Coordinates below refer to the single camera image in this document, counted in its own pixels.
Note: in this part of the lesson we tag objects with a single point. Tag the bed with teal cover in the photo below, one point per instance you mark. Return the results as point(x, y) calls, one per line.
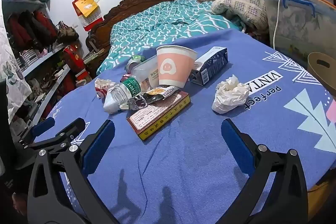
point(157, 22)

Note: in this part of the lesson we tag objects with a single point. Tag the grey shelf unit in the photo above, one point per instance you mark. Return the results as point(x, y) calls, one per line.
point(42, 58)

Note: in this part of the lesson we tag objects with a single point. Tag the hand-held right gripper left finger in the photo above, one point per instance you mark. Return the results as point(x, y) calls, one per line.
point(97, 146)

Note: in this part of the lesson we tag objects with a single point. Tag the red and dark clothes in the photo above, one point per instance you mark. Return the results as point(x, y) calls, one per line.
point(31, 27)

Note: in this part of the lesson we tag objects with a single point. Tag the pink paper cup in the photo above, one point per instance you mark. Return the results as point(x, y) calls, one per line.
point(174, 66)

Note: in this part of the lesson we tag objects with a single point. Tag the folded checked beige quilt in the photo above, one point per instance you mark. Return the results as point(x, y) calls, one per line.
point(244, 1)

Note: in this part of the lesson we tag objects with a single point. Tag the clear bottle with green label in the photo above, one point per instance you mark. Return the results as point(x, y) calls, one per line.
point(128, 88)

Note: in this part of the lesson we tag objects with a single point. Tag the blue printed tablecloth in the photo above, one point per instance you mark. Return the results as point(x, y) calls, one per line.
point(189, 176)

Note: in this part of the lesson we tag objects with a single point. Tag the beige bin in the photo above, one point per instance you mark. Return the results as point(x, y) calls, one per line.
point(321, 77)

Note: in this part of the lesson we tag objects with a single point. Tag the person's left hand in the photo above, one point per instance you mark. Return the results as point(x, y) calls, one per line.
point(19, 204)

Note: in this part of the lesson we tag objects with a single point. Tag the white floral cloth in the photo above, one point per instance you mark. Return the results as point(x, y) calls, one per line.
point(11, 77)

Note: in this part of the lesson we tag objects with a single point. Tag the white tissue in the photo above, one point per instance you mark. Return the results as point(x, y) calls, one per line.
point(231, 95)

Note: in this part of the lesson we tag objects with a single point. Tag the red gift box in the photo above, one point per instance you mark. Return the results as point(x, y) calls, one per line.
point(76, 61)

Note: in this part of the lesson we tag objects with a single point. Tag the orange and white snack wrapper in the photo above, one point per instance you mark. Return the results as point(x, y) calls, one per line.
point(157, 94)

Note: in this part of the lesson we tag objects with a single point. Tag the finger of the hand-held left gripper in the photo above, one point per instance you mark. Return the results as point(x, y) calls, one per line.
point(74, 127)
point(42, 127)

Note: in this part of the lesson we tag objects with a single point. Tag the carved wooden headboard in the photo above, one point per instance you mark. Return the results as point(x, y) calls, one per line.
point(110, 20)

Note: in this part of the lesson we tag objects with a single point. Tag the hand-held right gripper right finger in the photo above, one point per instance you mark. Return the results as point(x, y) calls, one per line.
point(236, 146)

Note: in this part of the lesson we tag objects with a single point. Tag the red and yellow box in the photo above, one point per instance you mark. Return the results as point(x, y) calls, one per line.
point(160, 119)

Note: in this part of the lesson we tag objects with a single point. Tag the red and yellow wall calendar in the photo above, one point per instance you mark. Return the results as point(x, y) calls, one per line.
point(88, 7)

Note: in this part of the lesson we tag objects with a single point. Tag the crumpled red and white wrapper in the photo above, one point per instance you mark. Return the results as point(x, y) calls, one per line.
point(103, 86)

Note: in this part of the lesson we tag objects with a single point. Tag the green and red snack packet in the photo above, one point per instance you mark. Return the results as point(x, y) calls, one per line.
point(136, 59)

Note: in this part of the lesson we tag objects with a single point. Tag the brown handbag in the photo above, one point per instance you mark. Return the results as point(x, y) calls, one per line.
point(67, 33)

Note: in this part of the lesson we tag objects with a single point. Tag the dark blue carton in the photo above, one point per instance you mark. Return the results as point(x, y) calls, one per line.
point(210, 65)

